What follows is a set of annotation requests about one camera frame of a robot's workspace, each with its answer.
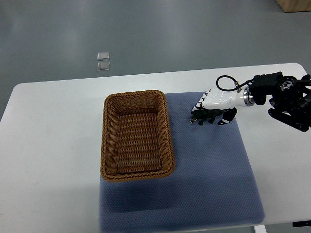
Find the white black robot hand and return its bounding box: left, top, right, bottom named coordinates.
left=191, top=87, right=255, bottom=125

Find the dark toy crocodile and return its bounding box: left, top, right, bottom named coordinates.
left=190, top=109, right=224, bottom=126

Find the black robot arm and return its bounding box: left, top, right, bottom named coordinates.
left=216, top=72, right=311, bottom=132

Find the brown wicker basket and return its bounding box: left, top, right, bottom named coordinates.
left=100, top=90, right=175, bottom=182

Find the blue grey fabric mat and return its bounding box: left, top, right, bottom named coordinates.
left=99, top=92, right=265, bottom=233

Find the wooden box corner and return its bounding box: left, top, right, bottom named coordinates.
left=276, top=0, right=311, bottom=13

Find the lower clear floor plate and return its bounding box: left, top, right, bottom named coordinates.
left=97, top=62, right=110, bottom=71

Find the clear floor plate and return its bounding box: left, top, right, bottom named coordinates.
left=97, top=52, right=110, bottom=61
left=97, top=62, right=110, bottom=71

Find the upper clear floor plate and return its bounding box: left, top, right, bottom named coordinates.
left=97, top=52, right=110, bottom=61

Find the white table leg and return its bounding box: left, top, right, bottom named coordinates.
left=253, top=225, right=267, bottom=233

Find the black table control panel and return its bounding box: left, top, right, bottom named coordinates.
left=292, top=220, right=311, bottom=228

